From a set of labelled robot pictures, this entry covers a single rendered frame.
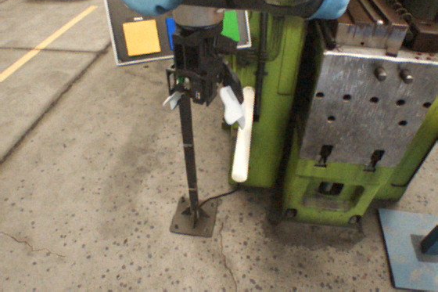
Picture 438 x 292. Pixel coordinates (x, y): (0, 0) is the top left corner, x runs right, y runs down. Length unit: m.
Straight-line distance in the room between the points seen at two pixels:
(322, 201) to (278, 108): 0.50
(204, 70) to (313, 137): 0.71
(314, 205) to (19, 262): 1.38
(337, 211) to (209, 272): 0.64
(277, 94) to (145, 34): 0.65
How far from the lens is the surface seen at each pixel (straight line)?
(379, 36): 0.99
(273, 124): 1.31
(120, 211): 1.62
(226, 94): 0.50
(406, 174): 1.68
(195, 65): 0.46
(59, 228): 1.68
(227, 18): 0.77
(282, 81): 1.19
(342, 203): 1.49
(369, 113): 1.07
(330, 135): 1.10
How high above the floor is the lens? 1.30
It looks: 41 degrees down
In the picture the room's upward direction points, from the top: straight up
